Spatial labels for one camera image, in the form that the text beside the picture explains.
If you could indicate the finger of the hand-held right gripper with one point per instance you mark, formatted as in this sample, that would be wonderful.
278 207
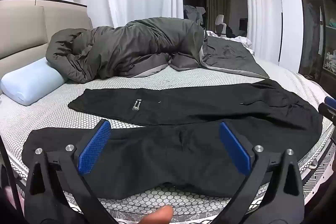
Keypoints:
328 107

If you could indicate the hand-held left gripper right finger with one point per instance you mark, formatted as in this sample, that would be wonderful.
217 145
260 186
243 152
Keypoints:
235 150

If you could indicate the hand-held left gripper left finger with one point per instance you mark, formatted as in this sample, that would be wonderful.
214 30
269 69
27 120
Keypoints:
93 146

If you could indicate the black pants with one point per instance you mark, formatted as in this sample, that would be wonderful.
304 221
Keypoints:
170 155

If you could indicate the person's left hand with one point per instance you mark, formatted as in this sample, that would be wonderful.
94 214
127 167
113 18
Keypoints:
157 216

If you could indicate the white patterned bed mattress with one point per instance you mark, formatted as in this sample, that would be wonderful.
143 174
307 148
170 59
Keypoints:
39 119

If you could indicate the glass door wardrobe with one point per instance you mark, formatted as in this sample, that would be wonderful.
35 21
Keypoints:
317 29

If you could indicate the light blue pillow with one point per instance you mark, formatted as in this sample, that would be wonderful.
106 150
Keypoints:
31 82

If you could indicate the dark grey duvet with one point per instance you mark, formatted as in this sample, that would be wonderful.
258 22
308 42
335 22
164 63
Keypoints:
126 50

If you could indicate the white crumpled sheet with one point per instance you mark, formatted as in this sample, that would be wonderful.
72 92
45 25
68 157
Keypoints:
242 41

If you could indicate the white cabinet door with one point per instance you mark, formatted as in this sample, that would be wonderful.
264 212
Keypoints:
283 3

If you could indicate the white office chair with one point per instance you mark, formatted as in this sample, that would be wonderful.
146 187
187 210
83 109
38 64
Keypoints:
220 24

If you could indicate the beige padded headboard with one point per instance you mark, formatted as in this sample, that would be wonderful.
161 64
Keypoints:
21 29

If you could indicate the pile of clothes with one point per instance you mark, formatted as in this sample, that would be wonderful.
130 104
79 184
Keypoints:
193 12

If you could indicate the brown curtain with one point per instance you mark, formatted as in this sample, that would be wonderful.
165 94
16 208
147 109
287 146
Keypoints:
215 1

